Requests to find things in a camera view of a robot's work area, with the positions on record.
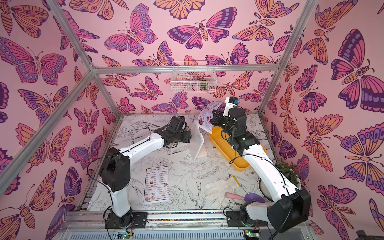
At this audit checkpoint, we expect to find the pink food menu sheet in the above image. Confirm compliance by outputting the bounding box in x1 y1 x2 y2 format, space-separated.
197 102 223 134

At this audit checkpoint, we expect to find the clear acrylic menu holder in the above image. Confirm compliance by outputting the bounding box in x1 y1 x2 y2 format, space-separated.
188 121 208 161

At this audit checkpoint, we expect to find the white yellow menu sheet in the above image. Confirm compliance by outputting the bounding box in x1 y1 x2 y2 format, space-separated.
143 166 170 204

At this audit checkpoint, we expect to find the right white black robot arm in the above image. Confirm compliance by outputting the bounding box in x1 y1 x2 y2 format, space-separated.
211 107 311 233

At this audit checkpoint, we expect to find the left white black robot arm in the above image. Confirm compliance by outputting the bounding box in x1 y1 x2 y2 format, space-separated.
99 116 192 219

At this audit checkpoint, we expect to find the green item in basket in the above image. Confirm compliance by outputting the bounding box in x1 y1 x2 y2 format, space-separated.
198 80 208 92

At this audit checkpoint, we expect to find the yellow plastic tray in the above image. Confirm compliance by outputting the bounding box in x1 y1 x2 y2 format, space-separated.
209 127 272 175

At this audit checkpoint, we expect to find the yellow pencil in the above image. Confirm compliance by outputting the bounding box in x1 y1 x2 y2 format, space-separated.
232 176 241 187

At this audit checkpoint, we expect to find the white work glove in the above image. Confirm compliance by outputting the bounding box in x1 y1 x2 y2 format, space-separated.
205 177 239 209

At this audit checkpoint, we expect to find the purple pink garden trowel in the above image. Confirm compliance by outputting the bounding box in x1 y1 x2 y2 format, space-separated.
225 192 266 204

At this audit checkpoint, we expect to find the white pot green plant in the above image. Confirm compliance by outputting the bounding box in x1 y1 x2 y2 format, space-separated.
259 161 302 201

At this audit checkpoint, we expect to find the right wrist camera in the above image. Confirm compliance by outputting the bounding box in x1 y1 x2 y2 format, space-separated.
223 97 239 117

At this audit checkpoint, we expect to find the white wire wall basket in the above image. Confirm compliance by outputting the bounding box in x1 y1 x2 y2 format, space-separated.
169 60 217 94

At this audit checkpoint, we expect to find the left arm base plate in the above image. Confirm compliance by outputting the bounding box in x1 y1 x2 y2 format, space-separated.
105 212 148 230

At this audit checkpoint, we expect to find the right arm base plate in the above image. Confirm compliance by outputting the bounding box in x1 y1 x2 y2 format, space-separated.
224 210 269 228

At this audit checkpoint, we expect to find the aluminium front rail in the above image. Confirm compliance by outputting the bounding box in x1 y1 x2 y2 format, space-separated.
57 209 317 240

